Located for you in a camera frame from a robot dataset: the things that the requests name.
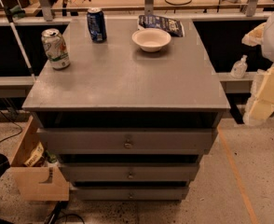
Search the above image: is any middle grey drawer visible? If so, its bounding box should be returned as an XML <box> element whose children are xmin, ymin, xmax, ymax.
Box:
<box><xmin>60</xmin><ymin>163</ymin><xmax>199</xmax><ymax>183</ymax></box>

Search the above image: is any bottom grey drawer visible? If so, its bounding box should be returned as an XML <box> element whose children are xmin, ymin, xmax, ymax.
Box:
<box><xmin>70</xmin><ymin>187</ymin><xmax>189</xmax><ymax>201</ymax></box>

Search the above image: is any white pole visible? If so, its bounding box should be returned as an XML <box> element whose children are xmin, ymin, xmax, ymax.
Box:
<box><xmin>0</xmin><ymin>0</ymin><xmax>36</xmax><ymax>83</ymax></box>

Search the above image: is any wooden crate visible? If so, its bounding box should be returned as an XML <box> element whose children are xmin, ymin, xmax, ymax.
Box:
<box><xmin>9</xmin><ymin>117</ymin><xmax>69</xmax><ymax>201</ymax></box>

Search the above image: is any grey drawer cabinet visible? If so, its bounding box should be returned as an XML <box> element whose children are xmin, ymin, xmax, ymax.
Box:
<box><xmin>23</xmin><ymin>17</ymin><xmax>229</xmax><ymax>188</ymax></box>

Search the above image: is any clear sanitizer bottle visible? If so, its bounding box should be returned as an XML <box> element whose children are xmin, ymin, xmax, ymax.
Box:
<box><xmin>230</xmin><ymin>55</ymin><xmax>247</xmax><ymax>78</ymax></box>

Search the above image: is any dark blue chip bag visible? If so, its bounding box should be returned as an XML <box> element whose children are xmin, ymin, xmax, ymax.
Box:
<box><xmin>138</xmin><ymin>15</ymin><xmax>185</xmax><ymax>37</ymax></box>

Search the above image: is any black floor cable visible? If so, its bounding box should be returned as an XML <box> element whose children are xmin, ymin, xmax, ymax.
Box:
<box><xmin>0</xmin><ymin>109</ymin><xmax>23</xmax><ymax>154</ymax></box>

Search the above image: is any grey drawer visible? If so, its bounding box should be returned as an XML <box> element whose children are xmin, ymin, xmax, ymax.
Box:
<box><xmin>37</xmin><ymin>128</ymin><xmax>217</xmax><ymax>155</ymax></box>
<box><xmin>60</xmin><ymin>163</ymin><xmax>199</xmax><ymax>183</ymax></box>
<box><xmin>70</xmin><ymin>187</ymin><xmax>189</xmax><ymax>201</ymax></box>

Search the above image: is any yellow snack bag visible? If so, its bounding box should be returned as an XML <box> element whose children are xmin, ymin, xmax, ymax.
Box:
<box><xmin>23</xmin><ymin>143</ymin><xmax>44</xmax><ymax>167</ymax></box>

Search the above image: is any blue pepsi can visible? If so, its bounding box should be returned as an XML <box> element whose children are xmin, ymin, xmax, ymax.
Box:
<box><xmin>87</xmin><ymin>7</ymin><xmax>107</xmax><ymax>43</ymax></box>

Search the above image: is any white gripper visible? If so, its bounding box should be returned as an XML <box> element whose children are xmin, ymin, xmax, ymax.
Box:
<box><xmin>241</xmin><ymin>12</ymin><xmax>274</xmax><ymax>126</ymax></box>

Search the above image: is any white paper bowl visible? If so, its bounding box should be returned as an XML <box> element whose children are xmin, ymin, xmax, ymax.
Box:
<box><xmin>131</xmin><ymin>28</ymin><xmax>171</xmax><ymax>52</ymax></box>

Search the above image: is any green white soda can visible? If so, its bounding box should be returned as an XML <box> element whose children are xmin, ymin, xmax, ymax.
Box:
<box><xmin>41</xmin><ymin>28</ymin><xmax>70</xmax><ymax>70</ymax></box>

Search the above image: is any top grey drawer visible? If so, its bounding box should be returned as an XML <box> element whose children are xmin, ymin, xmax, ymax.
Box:
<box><xmin>37</xmin><ymin>128</ymin><xmax>217</xmax><ymax>155</ymax></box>

